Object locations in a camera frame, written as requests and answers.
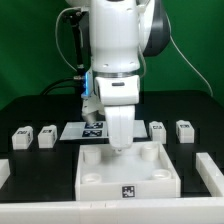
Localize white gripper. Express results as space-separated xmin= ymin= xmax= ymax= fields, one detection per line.
xmin=95 ymin=75 xmax=140 ymax=154

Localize white square tabletop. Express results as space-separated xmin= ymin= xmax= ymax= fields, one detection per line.
xmin=75 ymin=141 xmax=181 ymax=201

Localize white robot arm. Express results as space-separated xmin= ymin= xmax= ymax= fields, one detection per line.
xmin=65 ymin=0 xmax=170 ymax=152

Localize white tag plate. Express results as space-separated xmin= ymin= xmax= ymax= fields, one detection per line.
xmin=60 ymin=120 xmax=147 ymax=140

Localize white right fence block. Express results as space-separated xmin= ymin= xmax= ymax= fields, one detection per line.
xmin=196 ymin=153 xmax=224 ymax=198

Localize white fence block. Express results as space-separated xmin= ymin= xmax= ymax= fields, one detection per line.
xmin=196 ymin=153 xmax=224 ymax=198
xmin=0 ymin=159 xmax=10 ymax=189

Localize white front fence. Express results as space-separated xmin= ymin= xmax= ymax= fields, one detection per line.
xmin=0 ymin=197 xmax=224 ymax=224

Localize white left fence block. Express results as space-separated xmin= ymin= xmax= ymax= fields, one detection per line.
xmin=0 ymin=159 xmax=10 ymax=189

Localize black cable bundle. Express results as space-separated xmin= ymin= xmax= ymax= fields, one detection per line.
xmin=40 ymin=77 xmax=84 ymax=96

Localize grey cable right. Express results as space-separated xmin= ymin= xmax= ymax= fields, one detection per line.
xmin=165 ymin=13 xmax=214 ymax=98

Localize grey cable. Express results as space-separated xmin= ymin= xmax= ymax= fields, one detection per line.
xmin=165 ymin=13 xmax=214 ymax=98
xmin=54 ymin=6 xmax=81 ymax=73

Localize grey cable left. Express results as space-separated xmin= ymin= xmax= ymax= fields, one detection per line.
xmin=54 ymin=6 xmax=81 ymax=73

